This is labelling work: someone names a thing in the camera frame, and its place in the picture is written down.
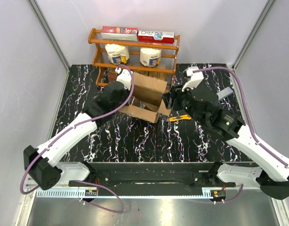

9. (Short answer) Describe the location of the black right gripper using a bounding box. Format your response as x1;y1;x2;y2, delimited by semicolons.
160;81;205;125

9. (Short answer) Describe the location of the brown cardboard express box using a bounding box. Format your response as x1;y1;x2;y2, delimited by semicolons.
119;72;171;123

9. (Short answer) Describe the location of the yellow utility knife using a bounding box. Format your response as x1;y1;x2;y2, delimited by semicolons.
166;114;191;122

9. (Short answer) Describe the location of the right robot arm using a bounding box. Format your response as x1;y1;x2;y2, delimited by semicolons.
162;85;289;200

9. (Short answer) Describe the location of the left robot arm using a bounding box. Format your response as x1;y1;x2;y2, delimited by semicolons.
20;81;134;194

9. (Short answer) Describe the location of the grey toothpaste box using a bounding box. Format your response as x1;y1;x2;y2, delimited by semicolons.
217;87;233;101

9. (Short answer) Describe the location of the red white toothpaste box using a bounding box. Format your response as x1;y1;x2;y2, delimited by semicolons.
138;31;175;44

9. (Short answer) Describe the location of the red silver toothpaste box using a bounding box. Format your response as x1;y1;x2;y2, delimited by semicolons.
100;26;139;41

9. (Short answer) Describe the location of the right beige sponge pack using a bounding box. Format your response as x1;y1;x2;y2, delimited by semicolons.
149;71;167;81

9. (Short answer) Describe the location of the orange wooden shelf rack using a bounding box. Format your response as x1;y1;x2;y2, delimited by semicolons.
88;28;180;88

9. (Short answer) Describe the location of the right toilet paper roll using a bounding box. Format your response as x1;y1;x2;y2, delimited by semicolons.
140;47;162;67

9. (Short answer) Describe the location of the toilet paper roll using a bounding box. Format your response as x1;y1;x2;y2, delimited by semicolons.
140;47;162;67
105;44;130;65

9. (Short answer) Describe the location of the brown scouring pad pack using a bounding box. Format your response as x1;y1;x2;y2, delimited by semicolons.
107;68;118;82

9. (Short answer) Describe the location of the left toilet paper roll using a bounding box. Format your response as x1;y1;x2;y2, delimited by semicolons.
105;44;130;65

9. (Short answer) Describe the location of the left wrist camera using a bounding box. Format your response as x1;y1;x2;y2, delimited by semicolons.
115;68;132;90

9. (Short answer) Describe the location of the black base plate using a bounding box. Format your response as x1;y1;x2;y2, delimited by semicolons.
68;161;236;197

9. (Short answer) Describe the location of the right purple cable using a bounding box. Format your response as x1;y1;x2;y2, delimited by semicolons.
189;66;289;204

